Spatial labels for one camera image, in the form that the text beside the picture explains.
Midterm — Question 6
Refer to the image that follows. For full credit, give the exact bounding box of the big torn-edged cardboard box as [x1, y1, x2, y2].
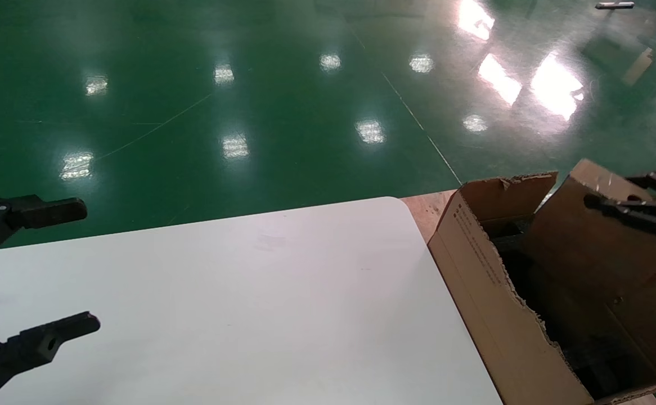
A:
[428, 159, 656, 405]

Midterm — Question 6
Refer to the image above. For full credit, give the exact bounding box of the black foam block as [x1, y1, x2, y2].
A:
[487, 218, 534, 255]
[570, 340, 641, 399]

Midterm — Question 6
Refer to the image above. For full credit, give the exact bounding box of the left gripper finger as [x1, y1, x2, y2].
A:
[0, 311, 101, 405]
[0, 194, 88, 269]

